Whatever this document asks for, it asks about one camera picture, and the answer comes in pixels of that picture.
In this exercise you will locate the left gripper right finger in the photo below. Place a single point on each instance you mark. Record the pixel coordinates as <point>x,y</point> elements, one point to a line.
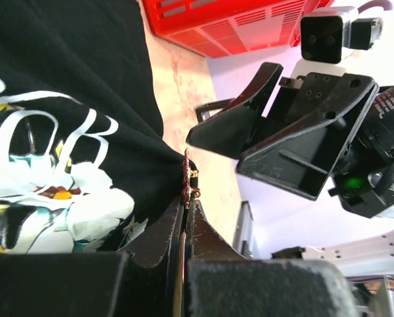
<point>221,282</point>

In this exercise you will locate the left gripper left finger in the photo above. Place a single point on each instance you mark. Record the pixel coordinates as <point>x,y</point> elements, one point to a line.
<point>142,279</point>

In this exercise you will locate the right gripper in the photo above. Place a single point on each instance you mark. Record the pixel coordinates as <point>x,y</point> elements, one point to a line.
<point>320,115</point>

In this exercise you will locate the pink gold brooch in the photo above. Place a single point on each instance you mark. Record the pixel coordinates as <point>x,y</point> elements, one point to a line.
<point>189,175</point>

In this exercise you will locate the black floral t-shirt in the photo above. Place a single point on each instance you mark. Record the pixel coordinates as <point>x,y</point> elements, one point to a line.
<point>83,163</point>

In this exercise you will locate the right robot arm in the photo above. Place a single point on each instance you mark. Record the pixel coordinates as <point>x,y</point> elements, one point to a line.
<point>364,177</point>

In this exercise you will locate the black brooch display box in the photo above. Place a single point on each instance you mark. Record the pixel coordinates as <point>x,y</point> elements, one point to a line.
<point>208,110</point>

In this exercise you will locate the red plastic basket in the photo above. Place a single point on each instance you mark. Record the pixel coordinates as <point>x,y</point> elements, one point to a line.
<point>229,27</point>

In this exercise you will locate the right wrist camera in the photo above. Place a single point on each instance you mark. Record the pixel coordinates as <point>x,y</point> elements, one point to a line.
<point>330,35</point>

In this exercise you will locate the aluminium frame rail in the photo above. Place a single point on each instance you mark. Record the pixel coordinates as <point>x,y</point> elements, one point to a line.
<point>368,265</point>

